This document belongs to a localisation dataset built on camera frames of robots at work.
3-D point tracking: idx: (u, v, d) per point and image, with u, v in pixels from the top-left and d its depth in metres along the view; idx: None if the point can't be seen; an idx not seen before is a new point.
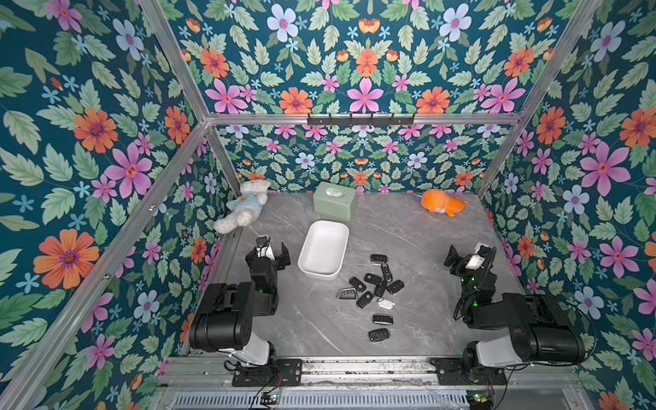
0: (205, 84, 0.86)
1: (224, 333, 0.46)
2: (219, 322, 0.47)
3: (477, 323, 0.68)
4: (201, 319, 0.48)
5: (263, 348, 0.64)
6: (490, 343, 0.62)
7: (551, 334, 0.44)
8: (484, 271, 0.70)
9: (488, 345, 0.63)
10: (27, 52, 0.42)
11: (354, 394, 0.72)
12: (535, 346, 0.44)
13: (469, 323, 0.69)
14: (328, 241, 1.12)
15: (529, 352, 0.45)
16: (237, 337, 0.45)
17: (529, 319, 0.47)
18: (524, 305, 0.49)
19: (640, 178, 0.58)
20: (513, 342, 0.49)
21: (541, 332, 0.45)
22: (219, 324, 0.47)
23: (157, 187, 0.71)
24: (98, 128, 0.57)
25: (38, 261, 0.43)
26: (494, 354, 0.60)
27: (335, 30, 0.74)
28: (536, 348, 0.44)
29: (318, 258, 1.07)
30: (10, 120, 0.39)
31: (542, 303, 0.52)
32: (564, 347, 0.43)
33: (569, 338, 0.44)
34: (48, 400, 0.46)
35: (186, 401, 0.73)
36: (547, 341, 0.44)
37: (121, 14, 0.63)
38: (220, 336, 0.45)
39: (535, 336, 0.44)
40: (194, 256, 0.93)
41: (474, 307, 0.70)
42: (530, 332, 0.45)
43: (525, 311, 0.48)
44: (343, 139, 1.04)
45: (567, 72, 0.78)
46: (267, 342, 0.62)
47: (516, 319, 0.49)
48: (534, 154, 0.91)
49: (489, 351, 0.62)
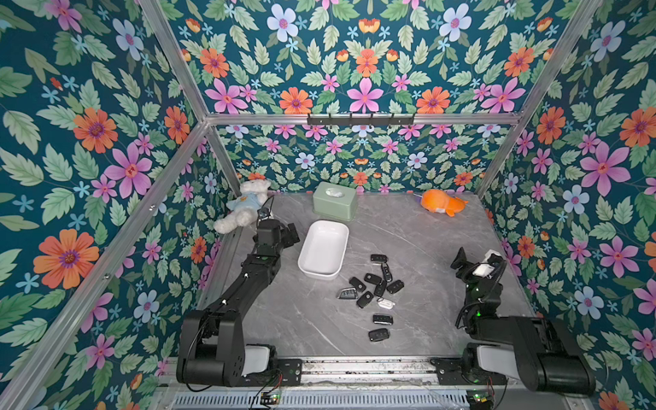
0: (205, 84, 0.86)
1: (212, 377, 0.42)
2: (204, 367, 0.43)
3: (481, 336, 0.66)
4: (189, 360, 0.42)
5: (262, 355, 0.63)
6: (493, 353, 0.61)
7: (559, 366, 0.42)
8: (494, 284, 0.67)
9: (489, 353, 0.62)
10: (27, 52, 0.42)
11: (354, 394, 0.72)
12: (542, 379, 0.42)
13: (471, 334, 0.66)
14: (327, 241, 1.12)
15: (535, 383, 0.43)
16: (227, 380, 0.42)
17: (535, 348, 0.44)
18: (531, 332, 0.46)
19: (640, 178, 0.58)
20: (520, 369, 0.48)
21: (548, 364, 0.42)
22: (205, 369, 0.43)
23: (157, 187, 0.71)
24: (98, 128, 0.57)
25: (38, 261, 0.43)
26: (495, 364, 0.60)
27: (335, 30, 0.74)
28: (542, 380, 0.42)
29: (318, 258, 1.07)
30: (10, 120, 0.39)
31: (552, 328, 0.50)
32: (573, 378, 0.41)
33: (578, 370, 0.42)
34: (48, 399, 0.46)
35: (186, 401, 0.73)
36: (554, 373, 0.42)
37: (121, 14, 0.63)
38: (208, 377, 0.42)
39: (542, 370, 0.42)
40: (194, 256, 0.93)
41: (478, 318, 0.68)
42: (537, 365, 0.43)
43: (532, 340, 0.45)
44: (343, 139, 1.04)
45: (567, 71, 0.78)
46: (267, 346, 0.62)
47: (523, 348, 0.47)
48: (534, 154, 0.91)
49: (491, 359, 0.61)
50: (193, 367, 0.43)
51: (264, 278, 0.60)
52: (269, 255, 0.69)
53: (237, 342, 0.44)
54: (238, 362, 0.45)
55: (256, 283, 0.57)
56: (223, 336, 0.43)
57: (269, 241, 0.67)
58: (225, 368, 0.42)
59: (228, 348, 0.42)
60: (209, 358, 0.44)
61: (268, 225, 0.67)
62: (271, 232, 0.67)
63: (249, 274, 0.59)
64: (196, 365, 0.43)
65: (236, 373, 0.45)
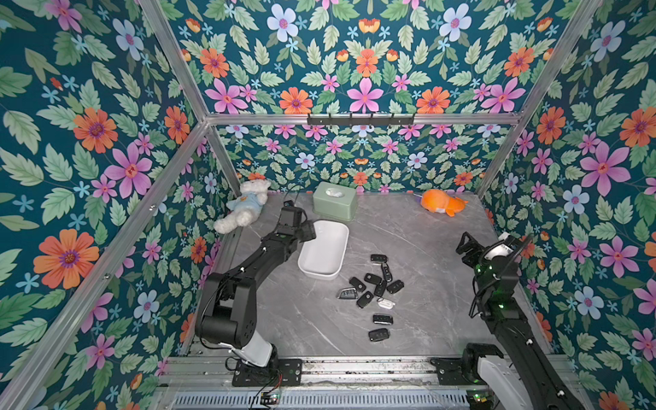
0: (205, 84, 0.86)
1: (223, 336, 0.46)
2: (218, 327, 0.46)
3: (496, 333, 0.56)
4: (203, 317, 0.46)
5: (265, 349, 0.64)
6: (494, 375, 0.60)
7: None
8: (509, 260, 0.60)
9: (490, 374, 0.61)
10: (27, 52, 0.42)
11: (354, 394, 0.72)
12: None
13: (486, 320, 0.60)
14: (327, 241, 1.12)
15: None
16: (238, 341, 0.45)
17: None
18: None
19: (640, 178, 0.58)
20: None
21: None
22: (219, 328, 0.46)
23: (157, 187, 0.71)
24: (98, 128, 0.57)
25: (38, 261, 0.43)
26: (494, 384, 0.60)
27: (335, 30, 0.74)
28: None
29: (319, 255, 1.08)
30: (10, 120, 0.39)
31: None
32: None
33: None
34: (48, 399, 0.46)
35: (185, 401, 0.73)
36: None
37: (121, 14, 0.63)
38: (219, 337, 0.46)
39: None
40: (194, 256, 0.93)
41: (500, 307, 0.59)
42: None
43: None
44: (343, 139, 1.04)
45: (567, 71, 0.78)
46: (269, 345, 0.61)
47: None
48: (534, 154, 0.91)
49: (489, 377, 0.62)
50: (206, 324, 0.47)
51: (279, 254, 0.63)
52: (287, 234, 0.72)
53: (250, 307, 0.48)
54: (248, 327, 0.48)
55: (274, 255, 0.61)
56: (240, 299, 0.46)
57: (289, 221, 0.71)
58: (237, 330, 0.45)
59: (243, 310, 0.46)
60: (223, 319, 0.47)
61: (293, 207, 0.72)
62: (295, 213, 0.73)
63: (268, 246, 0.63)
64: (208, 322, 0.47)
65: (245, 338, 0.48)
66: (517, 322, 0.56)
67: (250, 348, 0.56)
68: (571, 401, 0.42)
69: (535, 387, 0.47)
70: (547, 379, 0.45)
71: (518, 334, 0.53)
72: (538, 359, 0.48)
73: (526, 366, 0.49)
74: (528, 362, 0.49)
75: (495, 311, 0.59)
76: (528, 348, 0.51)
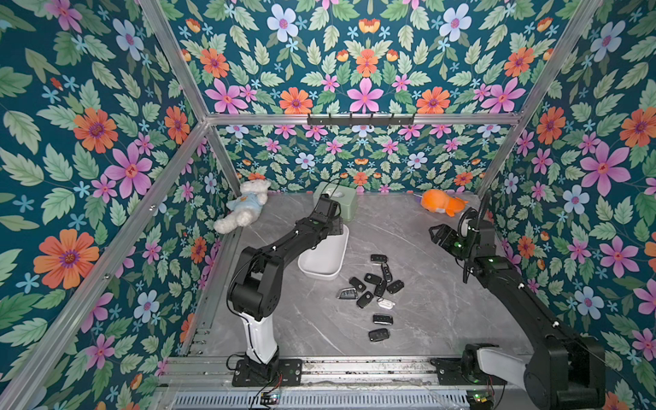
0: (205, 84, 0.86)
1: (248, 306, 0.50)
2: (244, 295, 0.51)
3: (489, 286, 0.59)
4: (233, 284, 0.52)
5: (272, 347, 0.65)
6: (494, 357, 0.60)
7: (576, 399, 0.40)
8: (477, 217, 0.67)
9: (490, 357, 0.62)
10: (27, 52, 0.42)
11: (354, 394, 0.72)
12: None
13: (480, 275, 0.61)
14: (326, 240, 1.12)
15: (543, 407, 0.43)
16: (261, 312, 0.50)
17: (558, 386, 0.40)
18: (561, 365, 0.40)
19: (640, 178, 0.58)
20: (530, 381, 0.46)
21: (566, 398, 0.40)
22: (244, 296, 0.51)
23: (157, 187, 0.71)
24: (98, 128, 0.57)
25: (38, 261, 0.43)
26: (496, 368, 0.60)
27: (335, 30, 0.74)
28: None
29: (318, 255, 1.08)
30: (10, 120, 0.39)
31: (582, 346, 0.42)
32: (586, 404, 0.40)
33: (594, 393, 0.40)
34: (48, 399, 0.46)
35: (185, 401, 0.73)
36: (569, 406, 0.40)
37: (121, 14, 0.63)
38: (245, 305, 0.51)
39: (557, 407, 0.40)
40: (194, 256, 0.93)
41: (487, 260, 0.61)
42: (552, 401, 0.41)
43: (559, 373, 0.40)
44: (343, 139, 1.04)
45: (567, 71, 0.78)
46: (275, 344, 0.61)
47: (541, 375, 0.43)
48: (534, 154, 0.91)
49: (491, 364, 0.61)
50: (235, 291, 0.52)
51: (308, 242, 0.66)
52: (319, 221, 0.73)
53: (277, 284, 0.52)
54: (273, 301, 0.53)
55: (305, 241, 0.65)
56: (266, 275, 0.50)
57: (325, 211, 0.74)
58: (262, 302, 0.50)
59: (269, 284, 0.50)
60: (250, 288, 0.52)
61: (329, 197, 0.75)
62: (330, 204, 0.76)
63: (301, 231, 0.66)
64: (238, 289, 0.51)
65: (267, 311, 0.52)
66: (506, 271, 0.57)
67: (262, 331, 0.58)
68: (566, 330, 0.43)
69: (531, 324, 0.48)
70: (541, 315, 0.46)
71: (509, 280, 0.55)
72: (530, 299, 0.50)
73: (520, 306, 0.51)
74: (523, 304, 0.50)
75: (486, 265, 0.60)
76: (519, 290, 0.52)
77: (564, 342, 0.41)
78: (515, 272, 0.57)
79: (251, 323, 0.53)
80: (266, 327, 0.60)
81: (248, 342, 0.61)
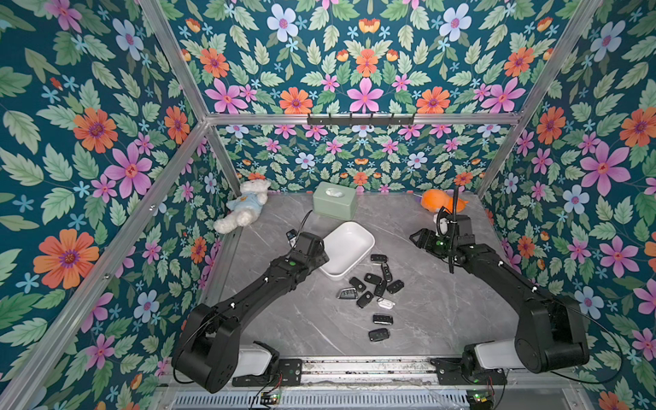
0: (205, 84, 0.86)
1: (197, 374, 0.42)
2: (192, 362, 0.43)
3: (473, 270, 0.64)
4: (183, 348, 0.43)
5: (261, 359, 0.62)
6: (489, 345, 0.62)
7: (564, 355, 0.43)
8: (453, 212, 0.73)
9: (487, 348, 0.63)
10: (27, 52, 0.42)
11: (354, 394, 0.72)
12: (545, 370, 0.43)
13: (464, 263, 0.67)
14: (352, 244, 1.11)
15: (536, 369, 0.45)
16: (209, 383, 0.41)
17: (544, 346, 0.42)
18: (542, 324, 0.43)
19: (640, 178, 0.58)
20: (522, 348, 0.48)
21: (553, 355, 0.43)
22: (193, 364, 0.43)
23: (157, 187, 0.71)
24: (98, 128, 0.57)
25: (38, 261, 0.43)
26: (494, 358, 0.60)
27: (335, 29, 0.73)
28: (545, 369, 0.43)
29: (335, 243, 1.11)
30: (10, 120, 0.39)
31: (560, 306, 0.47)
32: (572, 360, 0.43)
33: (579, 350, 0.43)
34: (48, 399, 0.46)
35: (185, 401, 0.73)
36: (557, 364, 0.42)
37: (121, 14, 0.63)
38: (194, 372, 0.42)
39: (547, 365, 0.42)
40: (194, 256, 0.93)
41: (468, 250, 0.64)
42: (541, 360, 0.43)
43: (543, 331, 0.43)
44: (343, 139, 1.04)
45: (567, 71, 0.78)
46: (266, 354, 0.64)
47: (530, 337, 0.45)
48: (534, 154, 0.91)
49: (489, 356, 0.62)
50: (181, 358, 0.44)
51: (280, 286, 0.57)
52: (299, 261, 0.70)
53: (229, 350, 0.43)
54: (228, 368, 0.44)
55: (272, 289, 0.55)
56: (217, 343, 0.42)
57: (304, 249, 0.67)
58: (210, 373, 0.42)
59: (217, 354, 0.42)
60: (199, 356, 0.44)
61: (310, 234, 0.67)
62: (312, 242, 0.68)
63: (272, 278, 0.57)
64: (185, 354, 0.43)
65: (219, 378, 0.43)
66: (486, 254, 0.61)
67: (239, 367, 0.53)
68: (545, 294, 0.47)
69: (513, 293, 0.51)
70: (520, 284, 0.50)
71: (490, 260, 0.59)
72: (511, 272, 0.54)
73: (502, 281, 0.54)
74: (505, 278, 0.53)
75: (468, 250, 0.64)
76: (500, 266, 0.56)
77: (542, 303, 0.44)
78: (493, 253, 0.61)
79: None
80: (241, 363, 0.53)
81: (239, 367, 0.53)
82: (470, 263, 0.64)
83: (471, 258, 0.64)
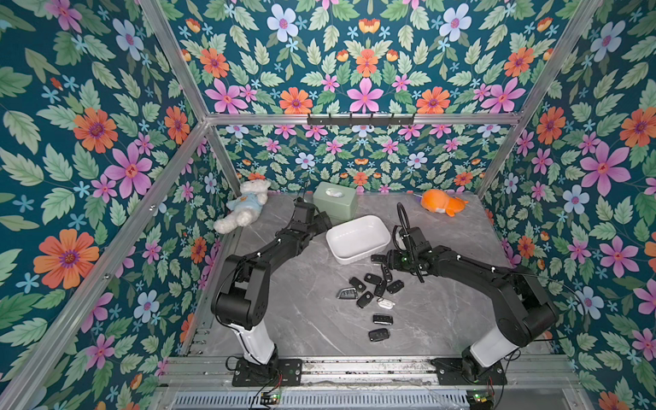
0: (205, 84, 0.86)
1: (236, 316, 0.49)
2: (231, 306, 0.49)
3: (439, 272, 0.67)
4: (219, 295, 0.50)
5: (266, 347, 0.64)
6: (482, 342, 0.63)
7: (540, 320, 0.46)
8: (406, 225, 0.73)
9: (482, 347, 0.63)
10: (27, 52, 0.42)
11: (354, 394, 0.72)
12: (530, 340, 0.45)
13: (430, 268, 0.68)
14: (371, 237, 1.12)
15: (524, 343, 0.47)
16: (250, 319, 0.48)
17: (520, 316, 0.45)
18: (512, 298, 0.46)
19: (640, 178, 0.58)
20: (504, 327, 0.50)
21: (532, 324, 0.45)
22: (231, 307, 0.49)
23: (157, 187, 0.71)
24: (98, 128, 0.57)
25: (38, 261, 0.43)
26: (491, 354, 0.60)
27: (335, 30, 0.74)
28: (530, 340, 0.45)
29: (357, 231, 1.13)
30: (10, 120, 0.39)
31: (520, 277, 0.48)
32: (550, 323, 0.46)
33: (551, 311, 0.47)
34: (48, 400, 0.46)
35: (186, 401, 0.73)
36: (538, 330, 0.45)
37: (121, 14, 0.63)
38: (232, 316, 0.49)
39: (530, 334, 0.45)
40: (194, 256, 0.93)
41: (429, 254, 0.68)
42: (524, 332, 0.46)
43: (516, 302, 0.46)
44: (343, 139, 1.04)
45: (567, 72, 0.78)
46: (273, 344, 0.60)
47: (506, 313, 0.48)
48: (534, 154, 0.91)
49: (485, 352, 0.62)
50: (219, 302, 0.50)
51: (290, 246, 0.66)
52: (299, 231, 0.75)
53: (264, 289, 0.51)
54: (261, 309, 0.52)
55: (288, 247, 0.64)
56: (254, 279, 0.49)
57: (302, 218, 0.75)
58: (250, 310, 0.48)
59: (256, 289, 0.49)
60: (236, 298, 0.50)
61: (306, 204, 0.74)
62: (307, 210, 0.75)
63: (284, 238, 0.66)
64: (222, 300, 0.50)
65: (256, 319, 0.50)
66: (444, 253, 0.66)
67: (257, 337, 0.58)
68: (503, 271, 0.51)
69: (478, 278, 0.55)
70: (481, 268, 0.55)
71: (450, 257, 0.63)
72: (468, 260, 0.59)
73: (466, 272, 0.58)
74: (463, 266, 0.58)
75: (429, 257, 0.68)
76: (459, 260, 0.61)
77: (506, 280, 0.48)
78: (449, 250, 0.67)
79: (242, 332, 0.53)
80: (261, 333, 0.60)
81: (244, 347, 0.59)
82: (434, 267, 0.68)
83: (433, 262, 0.67)
